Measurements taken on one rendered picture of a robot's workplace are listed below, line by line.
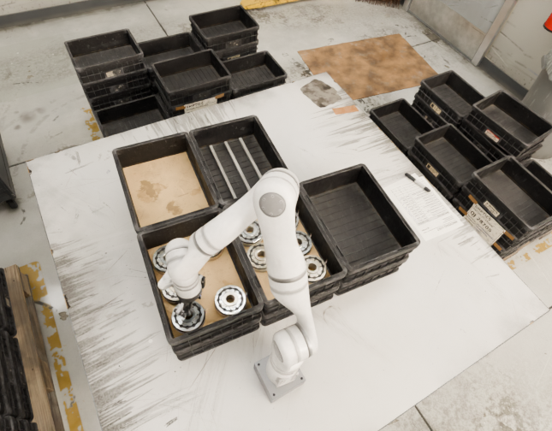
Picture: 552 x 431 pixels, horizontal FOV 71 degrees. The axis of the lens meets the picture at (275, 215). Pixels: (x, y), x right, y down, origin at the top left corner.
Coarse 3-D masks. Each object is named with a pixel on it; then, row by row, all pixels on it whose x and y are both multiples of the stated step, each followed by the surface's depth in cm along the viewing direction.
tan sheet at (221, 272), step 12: (228, 252) 138; (216, 264) 135; (228, 264) 135; (156, 276) 131; (216, 276) 133; (228, 276) 133; (204, 288) 130; (216, 288) 130; (204, 300) 128; (228, 300) 128; (168, 312) 124; (216, 312) 126; (204, 324) 123
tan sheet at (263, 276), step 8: (248, 232) 143; (304, 232) 145; (248, 248) 140; (312, 248) 142; (256, 272) 135; (264, 272) 135; (328, 272) 137; (264, 280) 133; (264, 288) 132; (272, 296) 130
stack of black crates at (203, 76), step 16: (160, 64) 233; (176, 64) 238; (192, 64) 244; (208, 64) 250; (160, 80) 222; (176, 80) 239; (192, 80) 240; (208, 80) 241; (224, 80) 230; (160, 96) 243; (176, 96) 222; (192, 96) 228; (208, 96) 233; (224, 96) 239; (176, 112) 232
